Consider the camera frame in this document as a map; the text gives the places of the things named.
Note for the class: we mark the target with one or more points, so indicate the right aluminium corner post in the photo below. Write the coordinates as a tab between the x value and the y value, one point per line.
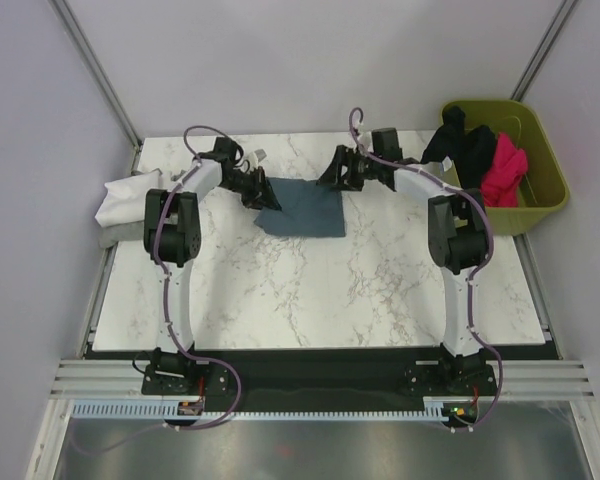
548	41

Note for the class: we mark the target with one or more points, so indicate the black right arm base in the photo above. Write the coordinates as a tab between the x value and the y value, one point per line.
452	375

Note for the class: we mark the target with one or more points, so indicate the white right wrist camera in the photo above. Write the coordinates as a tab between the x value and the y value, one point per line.
364	139

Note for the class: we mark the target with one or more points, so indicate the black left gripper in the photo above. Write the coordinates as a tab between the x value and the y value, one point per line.
259	195

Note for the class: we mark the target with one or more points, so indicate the pink t-shirt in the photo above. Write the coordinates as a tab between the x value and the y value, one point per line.
510	164

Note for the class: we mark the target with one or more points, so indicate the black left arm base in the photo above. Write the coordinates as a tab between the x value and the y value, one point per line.
172	374

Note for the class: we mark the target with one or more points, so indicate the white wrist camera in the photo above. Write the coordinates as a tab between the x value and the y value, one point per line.
255	158
364	139

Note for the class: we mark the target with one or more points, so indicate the black t-shirt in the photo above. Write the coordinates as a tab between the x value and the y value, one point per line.
471	152

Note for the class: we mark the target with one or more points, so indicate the blue-grey t-shirt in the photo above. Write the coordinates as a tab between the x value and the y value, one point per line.
308	210

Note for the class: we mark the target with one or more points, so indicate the left aluminium corner post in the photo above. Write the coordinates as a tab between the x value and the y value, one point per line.
83	46

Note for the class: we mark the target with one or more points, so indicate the aluminium frame rail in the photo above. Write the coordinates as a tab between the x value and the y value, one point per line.
526	380

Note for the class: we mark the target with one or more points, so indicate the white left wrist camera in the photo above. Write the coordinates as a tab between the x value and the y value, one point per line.
255	158

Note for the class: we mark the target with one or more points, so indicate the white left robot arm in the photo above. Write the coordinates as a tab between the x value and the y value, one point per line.
172	227

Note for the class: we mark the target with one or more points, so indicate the aluminium corner post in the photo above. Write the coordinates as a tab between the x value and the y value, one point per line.
83	46
548	41

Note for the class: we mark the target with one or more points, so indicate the olive green plastic bin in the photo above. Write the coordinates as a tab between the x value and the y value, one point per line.
543	189

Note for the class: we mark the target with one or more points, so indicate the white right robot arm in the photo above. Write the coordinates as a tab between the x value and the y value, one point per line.
460	238

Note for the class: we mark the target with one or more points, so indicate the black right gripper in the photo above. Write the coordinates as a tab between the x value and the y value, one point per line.
344	156

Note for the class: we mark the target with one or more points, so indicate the light blue cable duct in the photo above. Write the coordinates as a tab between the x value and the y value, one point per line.
174	410

